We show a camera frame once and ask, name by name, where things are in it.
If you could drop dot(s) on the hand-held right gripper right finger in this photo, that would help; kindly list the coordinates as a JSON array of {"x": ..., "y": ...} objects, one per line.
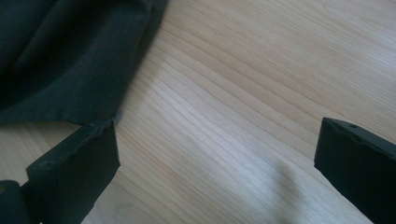
[{"x": 358, "y": 168}]

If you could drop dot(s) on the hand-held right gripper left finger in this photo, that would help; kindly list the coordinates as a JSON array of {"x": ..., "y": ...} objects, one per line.
[{"x": 77, "y": 169}]

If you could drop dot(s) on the black pleated skirt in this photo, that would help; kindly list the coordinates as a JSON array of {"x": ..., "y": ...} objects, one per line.
[{"x": 68, "y": 56}]

